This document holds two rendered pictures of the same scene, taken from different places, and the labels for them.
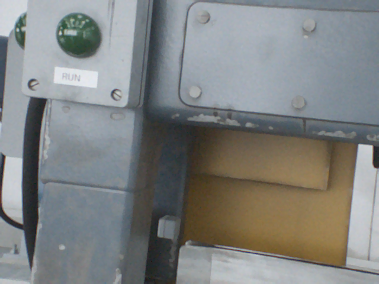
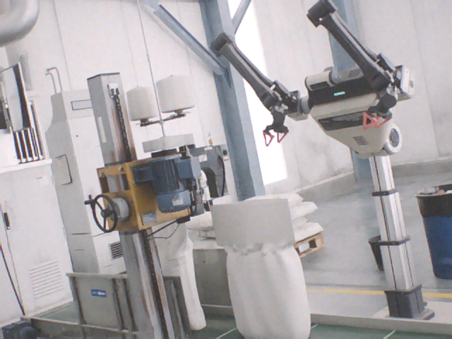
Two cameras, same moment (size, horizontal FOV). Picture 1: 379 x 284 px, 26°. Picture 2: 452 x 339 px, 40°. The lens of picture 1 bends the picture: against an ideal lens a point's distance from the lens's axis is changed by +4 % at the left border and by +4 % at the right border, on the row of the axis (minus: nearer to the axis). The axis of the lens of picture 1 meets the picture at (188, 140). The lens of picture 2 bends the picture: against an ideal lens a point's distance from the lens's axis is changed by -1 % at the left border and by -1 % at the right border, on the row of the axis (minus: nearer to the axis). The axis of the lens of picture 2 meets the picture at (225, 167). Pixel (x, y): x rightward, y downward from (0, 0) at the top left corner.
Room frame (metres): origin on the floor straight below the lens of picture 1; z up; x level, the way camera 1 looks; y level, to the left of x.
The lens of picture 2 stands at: (3.27, 1.92, 1.38)
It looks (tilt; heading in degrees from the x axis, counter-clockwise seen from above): 3 degrees down; 214
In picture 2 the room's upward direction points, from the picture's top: 11 degrees counter-clockwise
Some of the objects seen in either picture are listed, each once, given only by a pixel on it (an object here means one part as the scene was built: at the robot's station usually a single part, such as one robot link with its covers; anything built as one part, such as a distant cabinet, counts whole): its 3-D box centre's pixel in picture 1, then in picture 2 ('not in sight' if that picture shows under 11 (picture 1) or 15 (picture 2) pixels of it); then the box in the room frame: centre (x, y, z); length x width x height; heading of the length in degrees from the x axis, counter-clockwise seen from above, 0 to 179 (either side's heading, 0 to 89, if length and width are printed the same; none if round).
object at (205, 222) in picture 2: not in sight; (217, 217); (-1.84, -1.75, 0.56); 0.66 x 0.43 x 0.15; 167
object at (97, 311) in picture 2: not in sight; (123, 309); (0.87, -0.55, 0.54); 1.05 x 0.02 x 0.41; 80
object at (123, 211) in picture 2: not in sight; (116, 209); (1.22, -0.10, 1.14); 0.11 x 0.06 x 0.11; 80
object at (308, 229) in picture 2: not in sight; (291, 234); (-2.39, -1.25, 0.20); 0.67 x 0.43 x 0.15; 170
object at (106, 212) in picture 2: not in sight; (104, 213); (1.29, -0.11, 1.13); 0.18 x 0.11 x 0.18; 80
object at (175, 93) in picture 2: not in sight; (175, 94); (0.96, 0.16, 1.61); 0.17 x 0.17 x 0.17
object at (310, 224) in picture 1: (252, 158); (143, 191); (1.03, -0.09, 1.18); 0.34 x 0.25 x 0.31; 170
